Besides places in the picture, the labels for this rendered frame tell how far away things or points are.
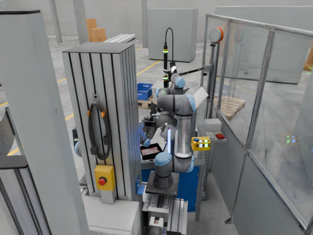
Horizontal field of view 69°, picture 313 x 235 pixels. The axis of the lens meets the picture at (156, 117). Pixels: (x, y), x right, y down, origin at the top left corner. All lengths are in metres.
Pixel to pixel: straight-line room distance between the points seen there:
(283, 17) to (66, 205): 7.22
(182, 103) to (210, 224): 1.74
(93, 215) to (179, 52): 8.51
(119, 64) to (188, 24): 8.29
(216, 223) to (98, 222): 1.82
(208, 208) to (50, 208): 2.66
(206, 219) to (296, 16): 5.91
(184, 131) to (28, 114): 1.24
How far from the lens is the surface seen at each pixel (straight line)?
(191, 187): 2.48
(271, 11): 7.35
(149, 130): 2.42
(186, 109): 1.43
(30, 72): 0.30
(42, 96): 0.30
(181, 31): 9.27
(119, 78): 0.96
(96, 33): 10.15
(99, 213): 1.31
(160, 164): 1.54
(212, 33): 2.64
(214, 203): 3.05
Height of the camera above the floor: 2.21
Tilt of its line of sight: 27 degrees down
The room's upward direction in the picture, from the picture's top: 1 degrees counter-clockwise
